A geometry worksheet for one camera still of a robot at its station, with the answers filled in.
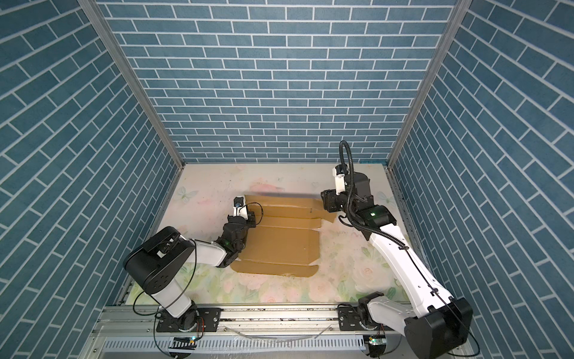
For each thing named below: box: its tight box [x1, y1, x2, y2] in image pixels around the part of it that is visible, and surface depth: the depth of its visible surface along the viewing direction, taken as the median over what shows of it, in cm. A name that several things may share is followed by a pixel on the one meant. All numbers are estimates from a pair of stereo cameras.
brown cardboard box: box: [230, 194, 338, 278], surface depth 87 cm
